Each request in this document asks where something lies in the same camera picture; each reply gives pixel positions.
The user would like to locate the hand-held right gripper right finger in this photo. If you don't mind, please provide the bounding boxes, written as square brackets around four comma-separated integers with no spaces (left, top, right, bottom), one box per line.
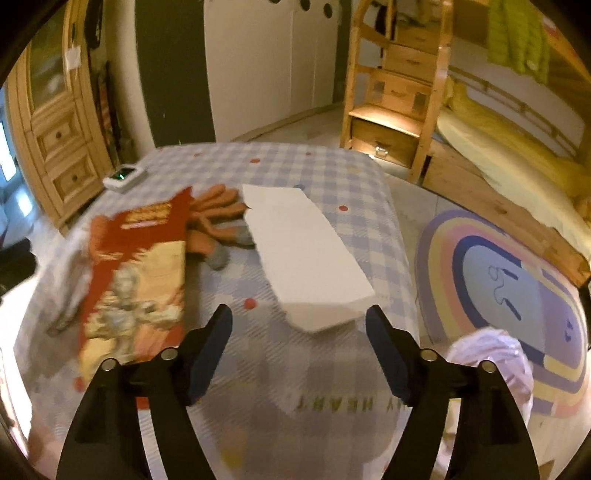
[365,305,541,480]

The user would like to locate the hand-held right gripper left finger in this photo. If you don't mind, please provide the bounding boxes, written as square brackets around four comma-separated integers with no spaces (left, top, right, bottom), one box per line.
[55,304,234,480]

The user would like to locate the lavender trash bag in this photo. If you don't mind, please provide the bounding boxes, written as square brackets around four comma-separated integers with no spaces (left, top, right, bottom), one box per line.
[444,327,535,480]

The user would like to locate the red snack bag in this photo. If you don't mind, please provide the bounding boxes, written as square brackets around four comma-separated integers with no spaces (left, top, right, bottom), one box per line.
[76,186,193,385]

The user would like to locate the orange work glove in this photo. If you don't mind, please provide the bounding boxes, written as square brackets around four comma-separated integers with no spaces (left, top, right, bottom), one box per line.
[184,213,257,271]
[191,184,249,221]

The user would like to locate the white foam sheet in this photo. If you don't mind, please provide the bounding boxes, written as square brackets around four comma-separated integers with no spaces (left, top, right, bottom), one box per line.
[240,183,378,336]

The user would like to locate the checkered tablecloth table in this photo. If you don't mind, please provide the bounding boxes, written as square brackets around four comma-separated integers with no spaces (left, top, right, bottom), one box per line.
[14,141,424,480]

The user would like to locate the pastel rainbow rug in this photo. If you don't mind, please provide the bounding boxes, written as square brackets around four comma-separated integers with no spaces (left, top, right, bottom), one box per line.
[414,209,591,419]

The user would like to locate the wooden cabinet with glass door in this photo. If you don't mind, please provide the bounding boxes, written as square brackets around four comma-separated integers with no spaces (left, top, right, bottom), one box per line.
[4,0,116,232]

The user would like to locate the white electronic device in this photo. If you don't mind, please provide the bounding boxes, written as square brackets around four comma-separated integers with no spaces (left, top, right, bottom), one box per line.
[102,163,147,190]

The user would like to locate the dark patterned object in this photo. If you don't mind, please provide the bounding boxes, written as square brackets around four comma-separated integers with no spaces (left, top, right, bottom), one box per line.
[89,60,124,161]

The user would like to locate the wooden bunk bed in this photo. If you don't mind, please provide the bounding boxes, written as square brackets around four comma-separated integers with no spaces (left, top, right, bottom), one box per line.
[422,0,591,288]

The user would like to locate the pale yellow bed sheet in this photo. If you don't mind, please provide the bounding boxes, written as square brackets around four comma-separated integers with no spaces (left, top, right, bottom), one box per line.
[436,111,591,260]

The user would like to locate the yellow quilt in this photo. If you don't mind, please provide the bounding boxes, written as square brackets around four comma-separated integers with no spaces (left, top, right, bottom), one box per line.
[444,76,591,198]

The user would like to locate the wooden stair drawer unit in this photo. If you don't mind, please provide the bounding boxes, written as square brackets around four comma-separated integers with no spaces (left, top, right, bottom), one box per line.
[341,0,456,184]

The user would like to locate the black hanging bag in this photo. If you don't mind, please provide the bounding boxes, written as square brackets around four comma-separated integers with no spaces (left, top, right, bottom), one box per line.
[85,0,105,49]

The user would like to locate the white wardrobe with round holes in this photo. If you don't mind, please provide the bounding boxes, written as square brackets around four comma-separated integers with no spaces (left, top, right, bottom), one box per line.
[134,0,352,149]

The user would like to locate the green puffer jacket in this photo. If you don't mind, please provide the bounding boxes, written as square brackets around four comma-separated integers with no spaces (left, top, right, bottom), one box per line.
[486,0,551,85]

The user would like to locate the pile of clothes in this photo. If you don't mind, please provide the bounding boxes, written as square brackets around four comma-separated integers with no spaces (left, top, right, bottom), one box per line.
[373,0,445,34]

